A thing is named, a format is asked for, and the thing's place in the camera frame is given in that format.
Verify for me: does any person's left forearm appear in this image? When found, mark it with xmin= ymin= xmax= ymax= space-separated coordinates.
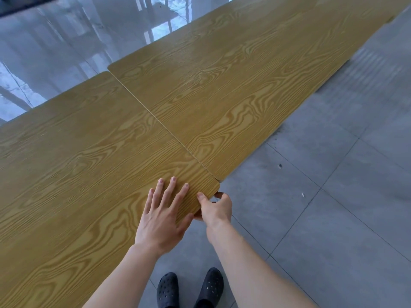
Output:
xmin=82 ymin=243 xmax=161 ymax=308

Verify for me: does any person's right forearm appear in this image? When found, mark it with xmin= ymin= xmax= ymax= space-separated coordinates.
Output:
xmin=205 ymin=221 xmax=318 ymax=308

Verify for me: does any black perforated clog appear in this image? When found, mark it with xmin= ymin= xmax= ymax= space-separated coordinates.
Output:
xmin=156 ymin=271 xmax=180 ymax=308
xmin=194 ymin=267 xmax=225 ymax=308

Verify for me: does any person's left hand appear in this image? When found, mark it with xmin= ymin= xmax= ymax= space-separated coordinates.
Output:
xmin=134 ymin=176 xmax=195 ymax=258

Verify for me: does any person's right hand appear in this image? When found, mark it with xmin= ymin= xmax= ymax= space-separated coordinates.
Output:
xmin=194 ymin=191 xmax=233 ymax=232

